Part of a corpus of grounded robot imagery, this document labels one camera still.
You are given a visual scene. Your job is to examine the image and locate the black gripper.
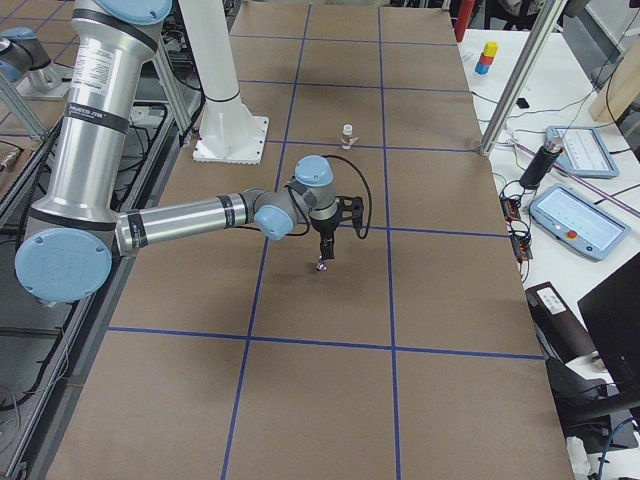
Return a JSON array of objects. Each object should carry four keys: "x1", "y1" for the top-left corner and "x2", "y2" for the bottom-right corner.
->
[{"x1": 311, "y1": 217, "x2": 340, "y2": 261}]

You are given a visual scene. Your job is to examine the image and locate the white chrome PPR valve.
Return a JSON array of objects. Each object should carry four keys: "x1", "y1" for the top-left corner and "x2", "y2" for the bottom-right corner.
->
[{"x1": 341, "y1": 124, "x2": 359, "y2": 150}]

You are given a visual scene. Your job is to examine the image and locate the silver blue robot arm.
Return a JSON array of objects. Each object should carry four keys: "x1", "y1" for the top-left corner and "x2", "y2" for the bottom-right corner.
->
[
  {"x1": 15, "y1": 1, "x2": 338, "y2": 303},
  {"x1": 1, "y1": 27, "x2": 74, "y2": 100}
]

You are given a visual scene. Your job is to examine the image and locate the orange black circuit board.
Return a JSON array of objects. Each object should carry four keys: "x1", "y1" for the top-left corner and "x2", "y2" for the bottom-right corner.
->
[{"x1": 500, "y1": 197, "x2": 521, "y2": 222}]

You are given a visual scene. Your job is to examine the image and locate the black cylindrical device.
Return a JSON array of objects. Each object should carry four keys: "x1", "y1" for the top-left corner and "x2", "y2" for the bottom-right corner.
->
[{"x1": 519, "y1": 137, "x2": 563, "y2": 190}]

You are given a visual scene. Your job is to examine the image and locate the near teach pendant tablet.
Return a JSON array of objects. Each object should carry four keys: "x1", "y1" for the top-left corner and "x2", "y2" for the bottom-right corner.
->
[{"x1": 529, "y1": 184, "x2": 631, "y2": 261}]

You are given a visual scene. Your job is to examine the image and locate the teach pendant tablet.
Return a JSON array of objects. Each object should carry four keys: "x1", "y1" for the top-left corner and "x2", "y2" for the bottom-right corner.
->
[
  {"x1": 529, "y1": 184, "x2": 631, "y2": 261},
  {"x1": 545, "y1": 126, "x2": 620, "y2": 179}
]

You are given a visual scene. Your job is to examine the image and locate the small black square object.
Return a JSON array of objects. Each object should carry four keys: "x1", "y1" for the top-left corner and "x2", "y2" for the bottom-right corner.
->
[{"x1": 516, "y1": 98, "x2": 530, "y2": 109}]

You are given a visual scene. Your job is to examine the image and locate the stacked coloured blocks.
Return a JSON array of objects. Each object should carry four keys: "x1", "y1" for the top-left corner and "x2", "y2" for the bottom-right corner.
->
[{"x1": 474, "y1": 41, "x2": 499, "y2": 75}]

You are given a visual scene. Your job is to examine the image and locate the black brown box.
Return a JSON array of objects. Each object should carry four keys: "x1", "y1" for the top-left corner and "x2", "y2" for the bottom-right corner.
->
[{"x1": 525, "y1": 282, "x2": 596, "y2": 363}]

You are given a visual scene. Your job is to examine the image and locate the far teach pendant tablet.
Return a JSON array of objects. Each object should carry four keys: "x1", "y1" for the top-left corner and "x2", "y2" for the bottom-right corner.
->
[{"x1": 545, "y1": 126, "x2": 620, "y2": 179}]

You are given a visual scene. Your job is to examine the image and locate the black monitor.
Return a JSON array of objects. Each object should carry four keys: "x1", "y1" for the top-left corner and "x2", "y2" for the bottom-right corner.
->
[{"x1": 578, "y1": 254, "x2": 639, "y2": 388}]

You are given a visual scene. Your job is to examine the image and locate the black monitor stand base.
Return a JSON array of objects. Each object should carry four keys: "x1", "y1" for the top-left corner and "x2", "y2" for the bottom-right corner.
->
[{"x1": 545, "y1": 358, "x2": 639, "y2": 454}]

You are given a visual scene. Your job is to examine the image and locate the wooden board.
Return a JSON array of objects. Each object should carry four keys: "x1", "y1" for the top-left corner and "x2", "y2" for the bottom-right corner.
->
[{"x1": 589, "y1": 40, "x2": 639, "y2": 122}]

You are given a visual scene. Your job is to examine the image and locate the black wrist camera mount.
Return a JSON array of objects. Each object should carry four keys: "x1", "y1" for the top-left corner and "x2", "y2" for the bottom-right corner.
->
[{"x1": 336, "y1": 196, "x2": 364, "y2": 231}]

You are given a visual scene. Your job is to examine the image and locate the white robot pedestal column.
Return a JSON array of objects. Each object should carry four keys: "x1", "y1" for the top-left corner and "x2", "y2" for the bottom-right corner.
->
[{"x1": 179, "y1": 0, "x2": 269, "y2": 165}]

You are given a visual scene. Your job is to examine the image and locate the aluminium frame post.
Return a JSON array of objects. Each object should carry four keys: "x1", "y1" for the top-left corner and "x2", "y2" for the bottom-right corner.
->
[{"x1": 479, "y1": 0, "x2": 568, "y2": 157}]

